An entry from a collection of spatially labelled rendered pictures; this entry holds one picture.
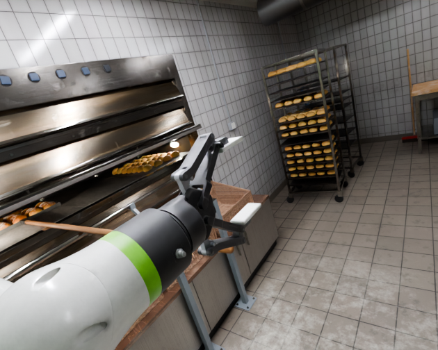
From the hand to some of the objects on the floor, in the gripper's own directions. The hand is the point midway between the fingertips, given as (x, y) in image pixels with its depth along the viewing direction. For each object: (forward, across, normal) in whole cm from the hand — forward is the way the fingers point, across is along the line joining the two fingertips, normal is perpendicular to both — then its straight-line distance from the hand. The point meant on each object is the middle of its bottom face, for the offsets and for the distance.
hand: (243, 175), depth 49 cm
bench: (+52, +149, -126) cm, 201 cm away
